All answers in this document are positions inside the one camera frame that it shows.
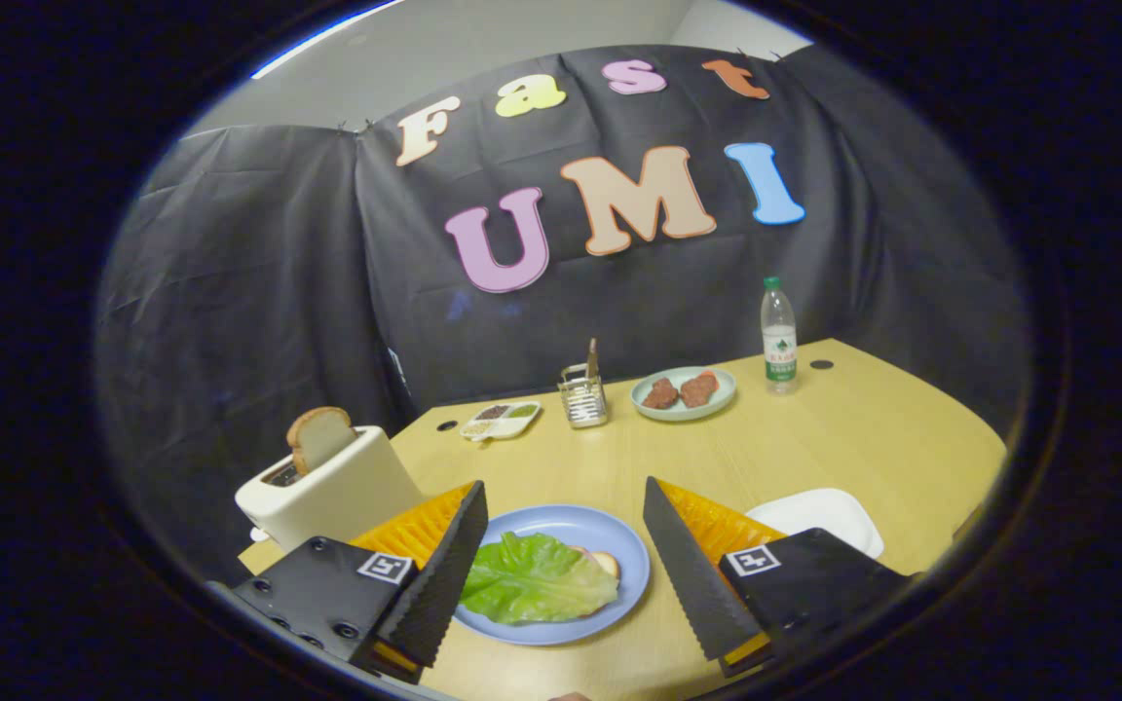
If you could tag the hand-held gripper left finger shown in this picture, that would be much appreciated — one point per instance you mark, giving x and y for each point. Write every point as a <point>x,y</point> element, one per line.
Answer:
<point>444,584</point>

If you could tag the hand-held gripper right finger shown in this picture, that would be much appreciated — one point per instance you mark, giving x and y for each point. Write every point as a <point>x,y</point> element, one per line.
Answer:
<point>692,574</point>

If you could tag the green lettuce leaf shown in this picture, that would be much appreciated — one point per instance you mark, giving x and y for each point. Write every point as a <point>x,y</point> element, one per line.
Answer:
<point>532,579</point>

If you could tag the white bread slice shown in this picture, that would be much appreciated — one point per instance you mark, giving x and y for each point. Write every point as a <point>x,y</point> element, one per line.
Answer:
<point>320,438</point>

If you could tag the bread slice with ham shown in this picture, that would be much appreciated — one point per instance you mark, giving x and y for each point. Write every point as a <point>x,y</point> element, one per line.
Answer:
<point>608,563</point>

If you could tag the white toaster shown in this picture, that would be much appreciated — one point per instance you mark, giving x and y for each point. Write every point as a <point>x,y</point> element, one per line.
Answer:
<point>347,497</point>

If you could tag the blue round plate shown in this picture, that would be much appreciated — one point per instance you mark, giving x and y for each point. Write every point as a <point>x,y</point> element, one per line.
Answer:
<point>561,521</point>

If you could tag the white square plate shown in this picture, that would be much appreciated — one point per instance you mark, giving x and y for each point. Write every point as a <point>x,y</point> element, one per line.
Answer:
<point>824,511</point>

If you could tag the pale green plate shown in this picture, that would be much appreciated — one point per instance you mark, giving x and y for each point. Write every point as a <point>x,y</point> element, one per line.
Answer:
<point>683,413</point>

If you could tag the white divided condiment dish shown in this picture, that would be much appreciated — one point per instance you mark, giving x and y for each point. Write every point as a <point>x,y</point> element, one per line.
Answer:
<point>503,424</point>

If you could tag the brown meat patty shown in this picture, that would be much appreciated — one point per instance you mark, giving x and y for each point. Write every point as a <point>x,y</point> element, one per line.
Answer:
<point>660,394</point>
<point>697,389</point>

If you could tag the clear water bottle green cap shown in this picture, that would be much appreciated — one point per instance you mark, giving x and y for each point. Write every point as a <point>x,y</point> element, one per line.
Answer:
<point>779,350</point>

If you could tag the wooden chopsticks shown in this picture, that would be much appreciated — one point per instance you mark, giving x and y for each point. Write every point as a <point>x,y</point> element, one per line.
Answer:
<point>592,355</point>

